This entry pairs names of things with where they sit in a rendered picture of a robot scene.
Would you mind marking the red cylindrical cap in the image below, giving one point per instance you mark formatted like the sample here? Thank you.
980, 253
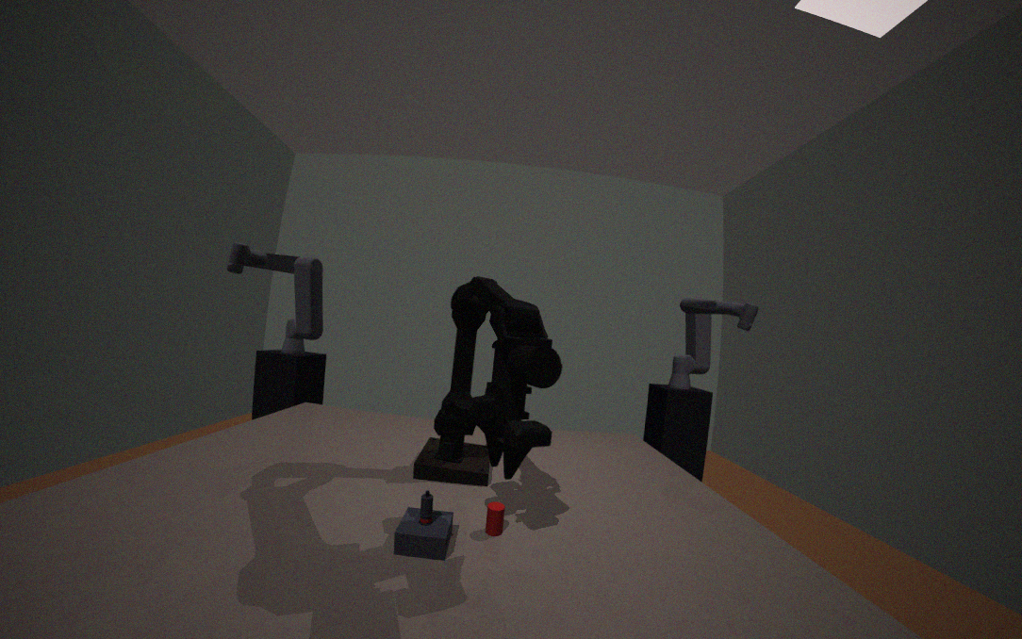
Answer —
495, 518

